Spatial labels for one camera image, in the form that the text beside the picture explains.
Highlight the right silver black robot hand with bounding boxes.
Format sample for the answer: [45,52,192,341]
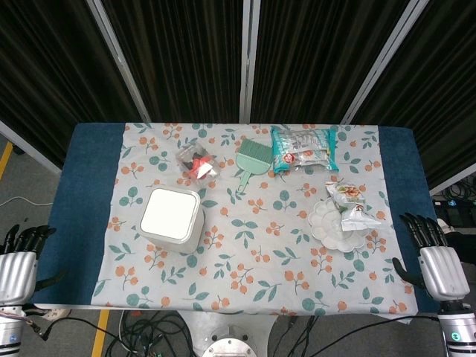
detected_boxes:
[391,212,471,303]

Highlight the crumpled silver snack wrapper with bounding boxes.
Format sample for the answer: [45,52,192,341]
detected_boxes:
[324,181,383,232]

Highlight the blue table cover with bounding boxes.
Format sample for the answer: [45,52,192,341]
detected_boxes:
[32,123,441,313]

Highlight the white floor cable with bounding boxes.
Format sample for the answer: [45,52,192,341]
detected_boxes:
[0,196,54,209]

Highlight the black floor cables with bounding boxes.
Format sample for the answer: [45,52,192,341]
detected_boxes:
[22,304,443,357]

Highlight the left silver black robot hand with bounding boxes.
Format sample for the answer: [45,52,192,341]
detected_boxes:
[0,224,66,304]

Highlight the electronics with cables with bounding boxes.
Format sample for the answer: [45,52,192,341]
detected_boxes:
[433,177,476,246]

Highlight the white square container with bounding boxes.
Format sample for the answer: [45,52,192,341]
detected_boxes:
[139,187,207,255]

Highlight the white power strip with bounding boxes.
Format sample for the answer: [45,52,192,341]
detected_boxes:
[33,306,71,321]

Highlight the clear crumpled plastic wrapper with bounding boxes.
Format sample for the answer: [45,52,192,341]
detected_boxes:
[176,142,221,182]

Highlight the floral tablecloth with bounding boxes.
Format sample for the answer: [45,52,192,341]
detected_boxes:
[91,122,414,316]

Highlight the white flower-shaped plate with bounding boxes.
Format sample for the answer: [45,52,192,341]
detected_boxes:
[310,197,369,253]

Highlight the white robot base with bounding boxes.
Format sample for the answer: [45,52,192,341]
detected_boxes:
[174,311,295,357]

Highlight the green small brush dustpan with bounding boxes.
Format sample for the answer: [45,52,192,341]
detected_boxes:
[234,138,274,195]

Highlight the teal snack bag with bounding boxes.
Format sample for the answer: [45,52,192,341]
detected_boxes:
[270,125,340,176]

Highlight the black corrugated curtain panels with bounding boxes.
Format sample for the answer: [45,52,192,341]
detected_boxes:
[0,0,476,190]

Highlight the aluminium frame post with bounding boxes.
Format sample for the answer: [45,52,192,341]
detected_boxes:
[237,0,261,124]
[86,0,152,124]
[0,119,62,176]
[340,0,432,125]

